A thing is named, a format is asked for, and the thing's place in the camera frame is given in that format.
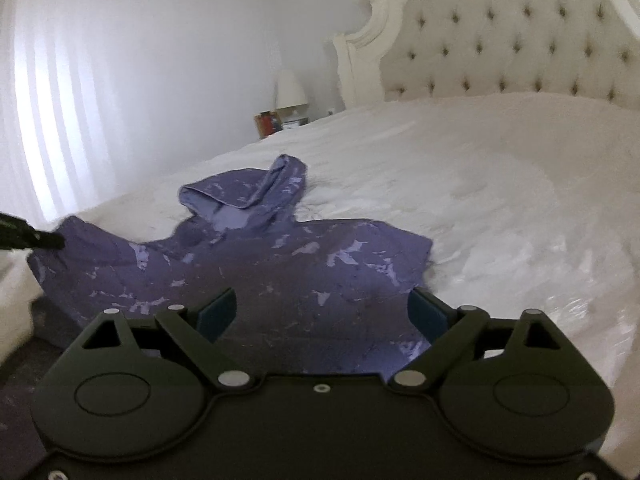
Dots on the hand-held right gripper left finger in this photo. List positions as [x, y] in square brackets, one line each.
[216, 312]

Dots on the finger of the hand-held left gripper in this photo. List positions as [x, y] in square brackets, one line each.
[30, 237]

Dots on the white tufted headboard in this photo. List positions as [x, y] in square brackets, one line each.
[500, 35]

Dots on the purple patterned hoodie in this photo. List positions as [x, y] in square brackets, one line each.
[300, 270]

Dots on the white curtain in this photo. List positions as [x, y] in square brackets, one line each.
[75, 110]

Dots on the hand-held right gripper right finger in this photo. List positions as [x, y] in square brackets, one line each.
[427, 317]

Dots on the white table lamp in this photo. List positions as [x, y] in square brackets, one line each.
[291, 87]

